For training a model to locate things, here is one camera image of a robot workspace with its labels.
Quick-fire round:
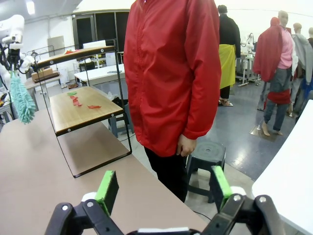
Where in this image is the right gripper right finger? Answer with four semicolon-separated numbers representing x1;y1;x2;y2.
202;165;287;235

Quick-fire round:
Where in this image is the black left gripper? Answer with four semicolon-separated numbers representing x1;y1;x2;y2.
7;48;21;72

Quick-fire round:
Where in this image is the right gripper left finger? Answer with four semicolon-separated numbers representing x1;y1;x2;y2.
45;170;125;235

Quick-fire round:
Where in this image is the teal microfibre duster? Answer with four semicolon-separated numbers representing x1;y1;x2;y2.
9;65;37;124

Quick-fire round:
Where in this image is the person's left forearm red sleeve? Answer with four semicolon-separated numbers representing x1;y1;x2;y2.
182;75;222;140

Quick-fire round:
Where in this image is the two-tier wooden metal shelf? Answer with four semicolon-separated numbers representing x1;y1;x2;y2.
34;39;133;178

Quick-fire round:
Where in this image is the person's left hand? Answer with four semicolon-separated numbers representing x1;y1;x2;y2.
176;134;196;157

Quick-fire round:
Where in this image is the small cardboard box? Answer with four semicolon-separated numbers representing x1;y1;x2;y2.
31;68;53;81

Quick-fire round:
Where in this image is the black plastic stool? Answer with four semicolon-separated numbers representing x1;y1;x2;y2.
186;141;226;204

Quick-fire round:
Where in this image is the dark wooden tray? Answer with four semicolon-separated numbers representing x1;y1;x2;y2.
31;71;61;83

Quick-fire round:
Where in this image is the white rounded-corner table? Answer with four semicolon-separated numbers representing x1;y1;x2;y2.
251;99;313;235

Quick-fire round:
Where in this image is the black double door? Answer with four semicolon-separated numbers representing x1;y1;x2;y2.
72;9;130;49

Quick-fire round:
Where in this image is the white desk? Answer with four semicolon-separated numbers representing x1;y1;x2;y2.
74;64;126;85

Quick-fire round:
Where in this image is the grey background workbench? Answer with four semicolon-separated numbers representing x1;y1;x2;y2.
236;52;262;88

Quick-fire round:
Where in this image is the person in red jacket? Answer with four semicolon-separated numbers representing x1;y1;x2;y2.
123;0;222;203

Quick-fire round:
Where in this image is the blue garment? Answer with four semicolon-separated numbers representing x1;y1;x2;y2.
301;77;313;100

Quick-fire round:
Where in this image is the mannequin in red hoodie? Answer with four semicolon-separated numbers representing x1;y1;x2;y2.
252;10;298;137

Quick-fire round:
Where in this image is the small white background robot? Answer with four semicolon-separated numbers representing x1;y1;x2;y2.
241;31;255;49

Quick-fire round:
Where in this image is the person with yellow apron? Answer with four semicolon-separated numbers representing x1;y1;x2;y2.
217;4;242;107

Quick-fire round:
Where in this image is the mannequin in grey hoodie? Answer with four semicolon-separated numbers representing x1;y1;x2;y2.
291;23;313;116

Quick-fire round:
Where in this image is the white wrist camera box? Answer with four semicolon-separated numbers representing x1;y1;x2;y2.
1;35;24;49

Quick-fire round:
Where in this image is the grey wall panel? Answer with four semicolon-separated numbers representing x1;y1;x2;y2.
47;35;65;52

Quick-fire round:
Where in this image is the mannequin base plate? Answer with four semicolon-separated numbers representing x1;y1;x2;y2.
249;124;278;141

